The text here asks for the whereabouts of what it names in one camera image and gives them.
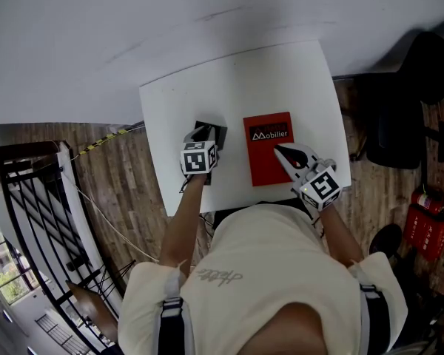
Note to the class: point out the black pen holder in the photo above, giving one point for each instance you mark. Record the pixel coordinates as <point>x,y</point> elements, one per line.
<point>222,135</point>

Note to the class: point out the window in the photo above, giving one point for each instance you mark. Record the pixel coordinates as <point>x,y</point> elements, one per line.
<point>5,272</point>

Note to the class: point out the black metal railing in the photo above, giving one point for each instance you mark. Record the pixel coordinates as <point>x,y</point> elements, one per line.
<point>29,205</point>

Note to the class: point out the yellow black striped tape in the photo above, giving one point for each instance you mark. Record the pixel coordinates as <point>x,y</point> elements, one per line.
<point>100,141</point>

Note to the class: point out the red fire extinguisher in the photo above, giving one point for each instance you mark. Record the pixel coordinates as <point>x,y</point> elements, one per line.
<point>427,198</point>

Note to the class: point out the cream t-shirt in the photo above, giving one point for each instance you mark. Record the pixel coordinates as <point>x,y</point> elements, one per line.
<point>266,257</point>

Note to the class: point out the person's right forearm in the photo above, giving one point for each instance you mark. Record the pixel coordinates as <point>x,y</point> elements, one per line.
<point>336,235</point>

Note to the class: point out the red fire extinguisher box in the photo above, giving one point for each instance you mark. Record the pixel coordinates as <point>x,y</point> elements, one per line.
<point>427,231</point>

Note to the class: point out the person's left forearm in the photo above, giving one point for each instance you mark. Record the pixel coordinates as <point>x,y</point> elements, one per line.
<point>181,228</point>

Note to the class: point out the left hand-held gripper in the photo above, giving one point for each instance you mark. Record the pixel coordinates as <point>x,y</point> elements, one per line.
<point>199,159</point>

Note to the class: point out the red book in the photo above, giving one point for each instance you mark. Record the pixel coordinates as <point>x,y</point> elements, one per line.
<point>266,124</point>

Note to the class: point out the black office chair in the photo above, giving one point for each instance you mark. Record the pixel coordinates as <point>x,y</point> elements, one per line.
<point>396,124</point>

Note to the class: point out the brown wooden stool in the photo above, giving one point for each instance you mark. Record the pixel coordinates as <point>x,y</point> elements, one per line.
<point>92,309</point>

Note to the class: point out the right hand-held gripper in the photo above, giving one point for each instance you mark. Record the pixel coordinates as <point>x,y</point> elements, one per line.
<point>320,189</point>

